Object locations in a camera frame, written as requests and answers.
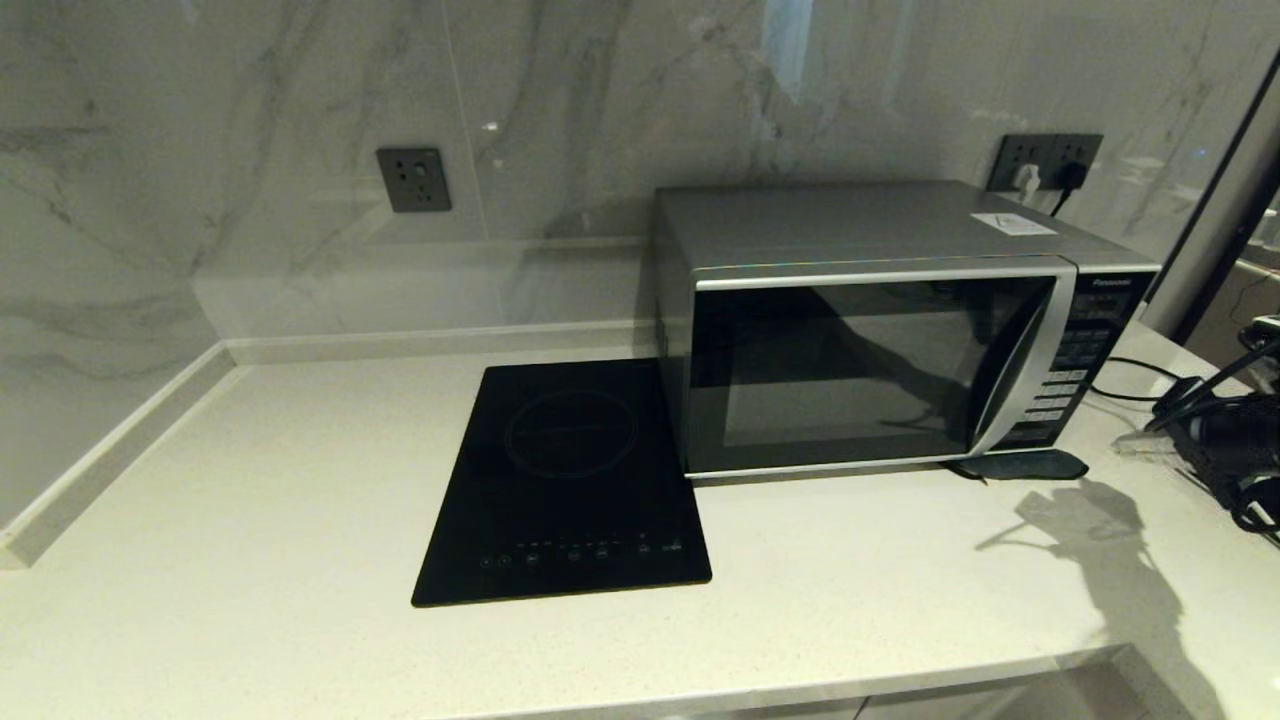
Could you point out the white plug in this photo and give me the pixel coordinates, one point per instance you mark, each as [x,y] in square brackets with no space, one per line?
[1027,180]

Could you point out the black glass microwave door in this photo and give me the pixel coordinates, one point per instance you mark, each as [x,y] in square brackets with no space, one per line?
[850,370]

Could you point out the silver microwave oven body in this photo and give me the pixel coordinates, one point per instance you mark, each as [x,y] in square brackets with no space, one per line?
[830,220]

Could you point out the black mat under microwave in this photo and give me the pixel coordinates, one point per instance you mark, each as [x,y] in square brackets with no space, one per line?
[1030,466]

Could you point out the grey double wall socket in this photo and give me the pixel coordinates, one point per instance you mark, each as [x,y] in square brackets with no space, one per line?
[1020,150]

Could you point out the dark door frame post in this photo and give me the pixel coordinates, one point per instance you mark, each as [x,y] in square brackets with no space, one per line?
[1215,200]

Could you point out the dark round background object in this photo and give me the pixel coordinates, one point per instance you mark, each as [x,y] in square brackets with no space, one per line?
[1265,325]

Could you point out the black induction cooktop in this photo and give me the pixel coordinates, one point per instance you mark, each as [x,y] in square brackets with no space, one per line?
[565,480]

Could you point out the grey single wall socket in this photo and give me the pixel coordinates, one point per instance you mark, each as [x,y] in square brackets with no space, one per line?
[413,180]

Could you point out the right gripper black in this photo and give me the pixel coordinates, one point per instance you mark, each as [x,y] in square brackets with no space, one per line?
[1240,435]

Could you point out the white paper sheet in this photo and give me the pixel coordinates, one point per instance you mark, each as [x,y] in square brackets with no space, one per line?
[1015,224]

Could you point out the black plug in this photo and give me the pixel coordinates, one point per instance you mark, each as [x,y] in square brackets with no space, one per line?
[1070,177]

